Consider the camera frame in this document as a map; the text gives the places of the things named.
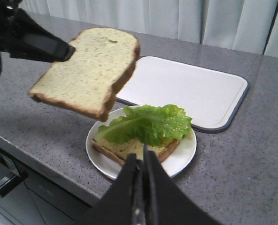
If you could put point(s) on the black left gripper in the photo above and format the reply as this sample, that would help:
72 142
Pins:
27 39

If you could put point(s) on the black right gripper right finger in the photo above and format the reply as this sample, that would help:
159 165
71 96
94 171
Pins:
166 204

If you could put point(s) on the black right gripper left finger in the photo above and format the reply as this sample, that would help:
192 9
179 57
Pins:
121 205

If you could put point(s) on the bread slice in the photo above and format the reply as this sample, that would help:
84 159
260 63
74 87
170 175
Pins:
103 62
119 152

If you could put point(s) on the green lettuce leaf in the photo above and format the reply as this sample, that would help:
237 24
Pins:
151 125

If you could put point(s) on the white round plate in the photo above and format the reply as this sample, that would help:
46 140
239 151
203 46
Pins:
173 165

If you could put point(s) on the black appliance front panel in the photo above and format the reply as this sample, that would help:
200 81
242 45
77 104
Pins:
28 198

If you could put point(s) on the white grey cutting board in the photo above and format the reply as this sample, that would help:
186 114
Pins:
211 98

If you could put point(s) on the white curtain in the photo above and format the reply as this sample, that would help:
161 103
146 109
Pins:
243 25

